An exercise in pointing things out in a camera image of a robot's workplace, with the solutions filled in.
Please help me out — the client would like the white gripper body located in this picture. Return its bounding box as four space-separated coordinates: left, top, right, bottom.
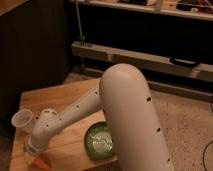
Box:
24 140 46 157

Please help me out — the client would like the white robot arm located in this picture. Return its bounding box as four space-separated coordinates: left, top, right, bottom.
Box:
25 64 174 171

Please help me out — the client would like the clear plastic cup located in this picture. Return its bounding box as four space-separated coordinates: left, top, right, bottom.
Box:
11 109 35 133

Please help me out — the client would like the wooden table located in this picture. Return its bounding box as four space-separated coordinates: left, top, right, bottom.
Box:
9 79 119 171

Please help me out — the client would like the green bowl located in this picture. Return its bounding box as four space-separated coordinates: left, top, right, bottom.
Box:
84 121 115 160

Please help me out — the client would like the vertical metal pole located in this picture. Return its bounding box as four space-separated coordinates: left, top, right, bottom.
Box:
74 0 85 45

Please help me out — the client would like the cluttered shelf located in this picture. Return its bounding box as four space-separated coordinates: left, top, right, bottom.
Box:
69 0 213 21

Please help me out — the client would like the metal rail beam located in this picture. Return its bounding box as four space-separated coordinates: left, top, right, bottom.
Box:
71 41 213 101

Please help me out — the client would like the black handle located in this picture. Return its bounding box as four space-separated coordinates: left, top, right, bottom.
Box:
169 58 201 68

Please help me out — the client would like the black cable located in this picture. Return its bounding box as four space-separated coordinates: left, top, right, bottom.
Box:
201 99 213 171

